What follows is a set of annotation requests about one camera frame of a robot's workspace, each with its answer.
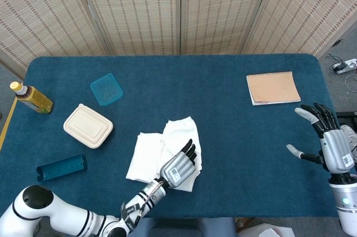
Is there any blue square plastic lid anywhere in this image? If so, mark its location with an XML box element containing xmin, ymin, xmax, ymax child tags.
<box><xmin>90</xmin><ymin>72</ymin><xmax>124</xmax><ymax>107</ymax></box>

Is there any yellow-capped tea bottle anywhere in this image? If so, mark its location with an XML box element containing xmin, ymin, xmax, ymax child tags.
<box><xmin>9</xmin><ymin>81</ymin><xmax>54</xmax><ymax>115</ymax></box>

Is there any black rack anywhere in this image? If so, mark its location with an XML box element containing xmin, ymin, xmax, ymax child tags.
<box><xmin>335</xmin><ymin>110</ymin><xmax>357</xmax><ymax>126</ymax></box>

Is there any dark teal open box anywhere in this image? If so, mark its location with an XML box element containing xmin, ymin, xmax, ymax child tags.
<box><xmin>36</xmin><ymin>153</ymin><xmax>88</xmax><ymax>183</ymax></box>

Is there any beige lidded food box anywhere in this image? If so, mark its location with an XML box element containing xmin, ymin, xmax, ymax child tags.
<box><xmin>63</xmin><ymin>103</ymin><xmax>114</xmax><ymax>149</ymax></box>

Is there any white power strip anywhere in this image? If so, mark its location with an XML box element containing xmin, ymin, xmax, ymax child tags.
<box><xmin>330</xmin><ymin>57</ymin><xmax>357</xmax><ymax>75</ymax></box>

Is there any brown spiral notebook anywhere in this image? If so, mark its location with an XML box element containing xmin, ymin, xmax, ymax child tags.
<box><xmin>246</xmin><ymin>71</ymin><xmax>302</xmax><ymax>107</ymax></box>

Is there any white T-shirt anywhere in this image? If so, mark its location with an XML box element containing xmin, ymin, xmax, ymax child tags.
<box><xmin>125</xmin><ymin>117</ymin><xmax>204</xmax><ymax>192</ymax></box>

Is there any blue plush table cover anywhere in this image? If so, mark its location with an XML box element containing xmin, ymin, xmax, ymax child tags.
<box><xmin>0</xmin><ymin>54</ymin><xmax>349</xmax><ymax>220</ymax></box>

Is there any woven folding screen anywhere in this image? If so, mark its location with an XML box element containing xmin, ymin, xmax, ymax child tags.
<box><xmin>0</xmin><ymin>0</ymin><xmax>357</xmax><ymax>73</ymax></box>

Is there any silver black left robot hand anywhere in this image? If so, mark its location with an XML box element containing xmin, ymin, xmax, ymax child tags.
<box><xmin>159</xmin><ymin>138</ymin><xmax>199</xmax><ymax>189</ymax></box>

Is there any white paper sheet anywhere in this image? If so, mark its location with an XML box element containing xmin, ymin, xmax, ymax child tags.
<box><xmin>239</xmin><ymin>223</ymin><xmax>296</xmax><ymax>237</ymax></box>

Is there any white sneaker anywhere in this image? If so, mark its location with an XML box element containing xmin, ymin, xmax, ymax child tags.
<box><xmin>340</xmin><ymin>124</ymin><xmax>357</xmax><ymax>162</ymax></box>

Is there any white floor cable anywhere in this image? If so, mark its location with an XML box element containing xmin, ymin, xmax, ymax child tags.
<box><xmin>344</xmin><ymin>74</ymin><xmax>357</xmax><ymax>93</ymax></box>

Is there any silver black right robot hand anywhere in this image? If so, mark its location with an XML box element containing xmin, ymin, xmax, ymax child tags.
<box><xmin>286</xmin><ymin>102</ymin><xmax>357</xmax><ymax>176</ymax></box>

